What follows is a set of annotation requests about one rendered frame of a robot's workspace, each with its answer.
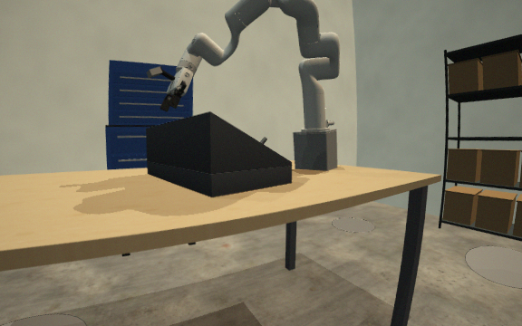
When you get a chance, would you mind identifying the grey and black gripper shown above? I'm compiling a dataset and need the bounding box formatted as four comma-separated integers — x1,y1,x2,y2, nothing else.
160,66,194,111

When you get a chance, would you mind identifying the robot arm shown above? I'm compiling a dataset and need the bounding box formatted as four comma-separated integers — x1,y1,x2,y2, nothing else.
178,0,340,131

